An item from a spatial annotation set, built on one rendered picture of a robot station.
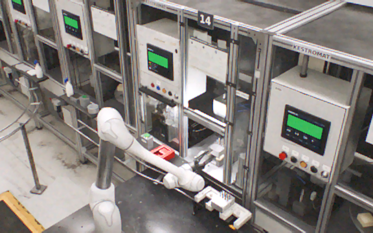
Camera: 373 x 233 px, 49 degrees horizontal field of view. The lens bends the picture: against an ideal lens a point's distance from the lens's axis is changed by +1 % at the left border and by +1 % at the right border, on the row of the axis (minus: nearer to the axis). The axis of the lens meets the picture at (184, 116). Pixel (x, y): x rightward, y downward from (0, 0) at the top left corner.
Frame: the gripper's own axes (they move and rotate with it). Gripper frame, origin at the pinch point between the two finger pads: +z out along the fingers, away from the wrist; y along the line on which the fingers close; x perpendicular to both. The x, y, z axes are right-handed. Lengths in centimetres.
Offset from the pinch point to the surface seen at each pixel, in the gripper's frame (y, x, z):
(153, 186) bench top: -33, 33, -25
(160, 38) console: 79, 39, -6
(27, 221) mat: -99, 138, -88
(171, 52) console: 72, 29, -6
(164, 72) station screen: 57, 34, -9
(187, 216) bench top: -33.1, -7.0, -29.0
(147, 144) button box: -2.1, 44.2, -18.6
